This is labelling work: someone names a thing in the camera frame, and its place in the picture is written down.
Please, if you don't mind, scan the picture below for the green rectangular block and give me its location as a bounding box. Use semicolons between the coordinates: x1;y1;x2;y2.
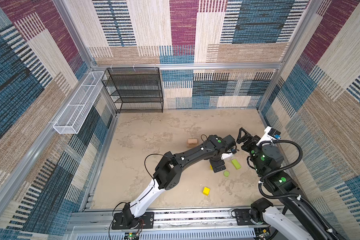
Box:
231;159;242;170

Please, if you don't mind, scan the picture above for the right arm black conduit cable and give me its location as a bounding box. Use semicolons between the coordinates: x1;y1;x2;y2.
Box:
245;139;343;240

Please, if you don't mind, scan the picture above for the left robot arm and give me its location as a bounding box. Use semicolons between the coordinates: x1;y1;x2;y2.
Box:
122;135;237;229

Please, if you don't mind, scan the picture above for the natural wood block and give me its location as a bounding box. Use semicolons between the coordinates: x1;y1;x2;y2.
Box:
187;139;198;145
187;143;198;148

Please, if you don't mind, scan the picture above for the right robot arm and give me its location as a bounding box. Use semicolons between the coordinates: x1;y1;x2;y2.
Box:
236;127;344;240

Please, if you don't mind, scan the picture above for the yellow cube block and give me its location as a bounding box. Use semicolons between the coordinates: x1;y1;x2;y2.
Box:
203;187;211;196

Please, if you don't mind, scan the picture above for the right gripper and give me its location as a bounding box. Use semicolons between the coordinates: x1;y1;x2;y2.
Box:
235;127;265;175

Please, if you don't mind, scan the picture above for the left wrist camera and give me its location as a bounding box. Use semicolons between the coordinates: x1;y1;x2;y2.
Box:
221;153;234;161

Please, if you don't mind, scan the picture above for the black wire shelf rack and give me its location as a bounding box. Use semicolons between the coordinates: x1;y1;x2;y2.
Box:
103;67;164;114

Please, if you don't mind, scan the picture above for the white wire mesh basket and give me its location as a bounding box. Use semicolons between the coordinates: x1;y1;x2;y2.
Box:
53;72;105;135

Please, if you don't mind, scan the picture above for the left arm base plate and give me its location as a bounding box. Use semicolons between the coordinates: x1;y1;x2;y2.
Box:
111;212;155;230

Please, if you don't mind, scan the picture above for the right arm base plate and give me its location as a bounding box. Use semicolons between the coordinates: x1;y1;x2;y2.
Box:
231;208;267;226

